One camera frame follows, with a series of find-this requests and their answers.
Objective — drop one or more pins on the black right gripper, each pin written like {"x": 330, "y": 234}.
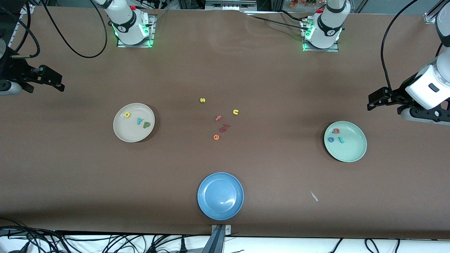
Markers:
{"x": 14, "y": 71}

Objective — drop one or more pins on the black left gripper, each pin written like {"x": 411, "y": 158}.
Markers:
{"x": 402, "y": 92}

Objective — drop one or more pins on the green foam letter p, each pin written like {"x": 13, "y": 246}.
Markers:
{"x": 144, "y": 124}

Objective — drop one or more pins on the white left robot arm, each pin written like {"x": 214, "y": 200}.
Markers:
{"x": 328, "y": 24}

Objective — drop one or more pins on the pale green plate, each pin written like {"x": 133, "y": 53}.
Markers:
{"x": 349, "y": 149}

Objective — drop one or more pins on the beige brown plate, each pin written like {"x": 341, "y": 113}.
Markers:
{"x": 132, "y": 133}

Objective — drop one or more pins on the white paper scrap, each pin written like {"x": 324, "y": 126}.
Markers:
{"x": 314, "y": 196}

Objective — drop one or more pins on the grey power strip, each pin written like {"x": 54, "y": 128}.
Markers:
{"x": 228, "y": 4}

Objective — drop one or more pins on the blue plate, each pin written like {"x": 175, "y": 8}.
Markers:
{"x": 220, "y": 196}

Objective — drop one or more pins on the black power plug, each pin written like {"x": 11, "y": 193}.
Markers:
{"x": 183, "y": 247}

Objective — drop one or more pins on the aluminium table side rail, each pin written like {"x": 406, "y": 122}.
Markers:
{"x": 14, "y": 35}

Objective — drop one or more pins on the aluminium corner bracket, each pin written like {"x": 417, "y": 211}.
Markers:
{"x": 431, "y": 15}

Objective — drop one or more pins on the black metal rack frame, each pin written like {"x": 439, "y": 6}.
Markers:
{"x": 269, "y": 4}

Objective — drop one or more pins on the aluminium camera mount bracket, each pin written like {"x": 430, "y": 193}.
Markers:
{"x": 219, "y": 242}

